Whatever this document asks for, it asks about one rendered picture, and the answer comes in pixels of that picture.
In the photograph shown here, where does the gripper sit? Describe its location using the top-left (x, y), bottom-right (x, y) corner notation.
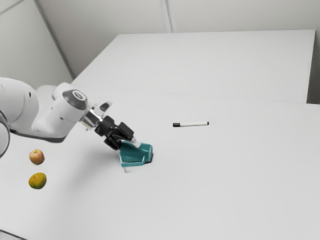
top-left (94, 115), bottom-right (141, 151)

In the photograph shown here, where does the teal faceted mug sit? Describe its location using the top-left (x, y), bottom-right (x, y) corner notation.
top-left (118, 140), bottom-right (154, 168)

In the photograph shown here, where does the white marker pen black cap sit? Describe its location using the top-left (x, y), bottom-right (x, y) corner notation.
top-left (172, 121), bottom-right (210, 128)

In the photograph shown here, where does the red apple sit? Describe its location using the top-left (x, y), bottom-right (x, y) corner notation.
top-left (29, 149), bottom-right (45, 166)

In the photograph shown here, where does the orange green citrus fruit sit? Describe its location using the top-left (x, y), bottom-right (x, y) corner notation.
top-left (28, 172), bottom-right (48, 190)

